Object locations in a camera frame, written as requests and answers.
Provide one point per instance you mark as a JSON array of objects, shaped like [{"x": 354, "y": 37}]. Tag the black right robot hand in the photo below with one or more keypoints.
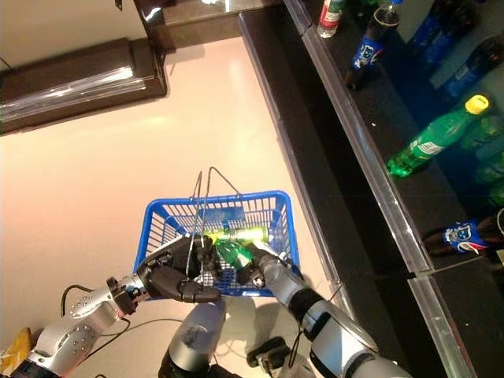
[{"x": 252, "y": 275}]

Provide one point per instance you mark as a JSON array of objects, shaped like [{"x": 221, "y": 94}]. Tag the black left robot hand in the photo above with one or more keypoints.
[{"x": 165, "y": 279}]

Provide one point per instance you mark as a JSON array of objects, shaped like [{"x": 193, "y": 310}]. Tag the blue plastic shopping basket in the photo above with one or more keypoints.
[{"x": 222, "y": 216}]

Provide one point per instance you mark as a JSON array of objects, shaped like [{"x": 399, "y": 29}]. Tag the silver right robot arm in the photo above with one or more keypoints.
[{"x": 338, "y": 342}]

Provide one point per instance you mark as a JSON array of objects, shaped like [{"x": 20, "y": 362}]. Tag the green bottles inside basket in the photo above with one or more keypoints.
[{"x": 252, "y": 234}]

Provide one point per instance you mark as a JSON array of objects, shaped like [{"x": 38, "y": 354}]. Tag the silver left robot leg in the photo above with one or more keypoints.
[{"x": 199, "y": 334}]

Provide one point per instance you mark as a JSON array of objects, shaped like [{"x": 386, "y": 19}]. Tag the black metal shelf board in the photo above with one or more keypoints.
[
  {"x": 393, "y": 110},
  {"x": 315, "y": 157}
]

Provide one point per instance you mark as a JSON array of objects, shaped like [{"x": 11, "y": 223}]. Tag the yellow crumpled bag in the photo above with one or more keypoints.
[{"x": 17, "y": 348}]

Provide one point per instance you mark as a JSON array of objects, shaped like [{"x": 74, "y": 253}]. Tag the dark display cabinet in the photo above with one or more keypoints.
[{"x": 78, "y": 78}]

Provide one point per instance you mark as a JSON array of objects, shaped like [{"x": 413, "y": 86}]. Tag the clear water bottle red cap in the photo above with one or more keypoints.
[{"x": 330, "y": 15}]

